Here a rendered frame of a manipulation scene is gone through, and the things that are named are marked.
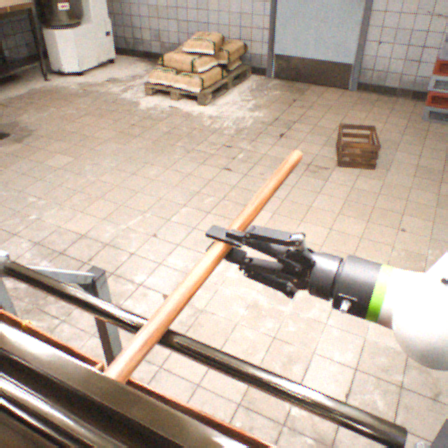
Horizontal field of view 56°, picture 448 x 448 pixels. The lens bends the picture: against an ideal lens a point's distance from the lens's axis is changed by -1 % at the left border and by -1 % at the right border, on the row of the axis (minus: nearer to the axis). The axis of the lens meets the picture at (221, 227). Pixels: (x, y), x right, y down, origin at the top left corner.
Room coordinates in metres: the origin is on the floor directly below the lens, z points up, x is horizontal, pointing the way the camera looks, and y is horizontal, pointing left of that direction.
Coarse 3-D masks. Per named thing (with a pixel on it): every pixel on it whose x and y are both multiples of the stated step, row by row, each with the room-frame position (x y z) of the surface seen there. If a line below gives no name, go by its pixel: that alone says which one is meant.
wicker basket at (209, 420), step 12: (132, 384) 0.62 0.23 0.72; (144, 384) 0.61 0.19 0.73; (156, 396) 0.59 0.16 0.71; (168, 396) 0.58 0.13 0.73; (180, 408) 0.56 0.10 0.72; (192, 408) 0.55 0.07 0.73; (204, 420) 0.53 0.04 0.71; (216, 420) 0.52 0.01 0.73; (228, 432) 0.51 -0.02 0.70; (240, 432) 0.49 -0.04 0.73; (252, 444) 0.47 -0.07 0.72; (264, 444) 0.47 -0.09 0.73
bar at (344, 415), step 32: (0, 256) 0.58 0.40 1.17; (0, 288) 0.99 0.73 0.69; (64, 288) 0.50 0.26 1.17; (96, 288) 0.76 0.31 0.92; (96, 320) 0.77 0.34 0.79; (128, 320) 0.44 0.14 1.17; (192, 352) 0.38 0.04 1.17; (224, 352) 0.38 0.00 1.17; (256, 384) 0.33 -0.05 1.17; (288, 384) 0.33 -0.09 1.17; (320, 416) 0.29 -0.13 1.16; (352, 416) 0.28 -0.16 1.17
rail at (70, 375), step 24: (0, 336) 0.20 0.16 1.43; (24, 336) 0.20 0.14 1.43; (24, 360) 0.18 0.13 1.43; (48, 360) 0.18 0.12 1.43; (72, 360) 0.18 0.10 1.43; (48, 384) 0.17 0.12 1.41; (72, 384) 0.16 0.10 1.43; (96, 384) 0.16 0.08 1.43; (120, 384) 0.16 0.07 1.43; (96, 408) 0.15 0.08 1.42; (120, 408) 0.14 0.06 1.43; (144, 408) 0.14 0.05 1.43; (168, 408) 0.14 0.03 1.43; (144, 432) 0.13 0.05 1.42; (168, 432) 0.13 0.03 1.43; (192, 432) 0.13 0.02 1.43; (216, 432) 0.13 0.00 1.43
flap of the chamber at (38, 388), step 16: (0, 368) 0.19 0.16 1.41; (16, 368) 0.19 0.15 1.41; (32, 384) 0.17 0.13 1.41; (48, 400) 0.16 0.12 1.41; (64, 400) 0.16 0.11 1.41; (0, 416) 0.15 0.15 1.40; (80, 416) 0.15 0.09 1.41; (96, 416) 0.15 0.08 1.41; (0, 432) 0.14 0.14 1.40; (16, 432) 0.14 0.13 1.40; (32, 432) 0.14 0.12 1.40; (112, 432) 0.14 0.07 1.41; (128, 432) 0.14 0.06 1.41
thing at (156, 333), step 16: (288, 160) 0.89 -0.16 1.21; (272, 176) 0.82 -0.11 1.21; (272, 192) 0.76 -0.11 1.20; (256, 208) 0.70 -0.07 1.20; (240, 224) 0.64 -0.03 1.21; (208, 256) 0.55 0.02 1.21; (224, 256) 0.56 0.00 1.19; (192, 272) 0.51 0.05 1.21; (208, 272) 0.52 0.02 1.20; (176, 288) 0.47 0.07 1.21; (192, 288) 0.47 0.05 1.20; (176, 304) 0.44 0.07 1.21; (160, 320) 0.41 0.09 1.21; (144, 336) 0.38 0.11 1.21; (160, 336) 0.39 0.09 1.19; (128, 352) 0.35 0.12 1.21; (144, 352) 0.36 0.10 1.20; (112, 368) 0.33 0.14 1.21; (128, 368) 0.33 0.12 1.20
